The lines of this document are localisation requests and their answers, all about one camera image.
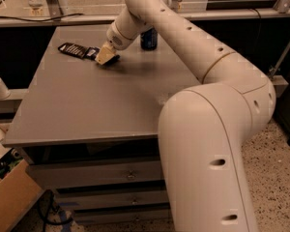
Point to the blue pepsi soda can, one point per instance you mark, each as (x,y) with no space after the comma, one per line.
(149,39)

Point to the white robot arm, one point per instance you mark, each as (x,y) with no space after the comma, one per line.
(202,128)

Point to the blue rxbar blueberry bar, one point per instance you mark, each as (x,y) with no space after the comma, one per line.
(92,53)

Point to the grey drawer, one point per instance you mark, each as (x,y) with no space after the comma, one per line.
(111,199)
(95,173)
(123,216)

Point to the bottom grey drawer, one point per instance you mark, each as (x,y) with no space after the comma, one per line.
(123,216)

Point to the black rxbar chocolate bar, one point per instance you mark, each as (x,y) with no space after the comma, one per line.
(73,49)

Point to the middle grey drawer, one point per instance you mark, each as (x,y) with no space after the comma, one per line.
(111,199)

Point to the grey drawer cabinet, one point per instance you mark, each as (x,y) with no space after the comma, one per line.
(76,110)

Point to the brown cardboard box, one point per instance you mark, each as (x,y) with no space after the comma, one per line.
(18,193)

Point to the top grey drawer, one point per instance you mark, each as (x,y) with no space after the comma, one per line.
(95,173)

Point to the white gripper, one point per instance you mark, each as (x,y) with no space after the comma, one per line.
(114,38)

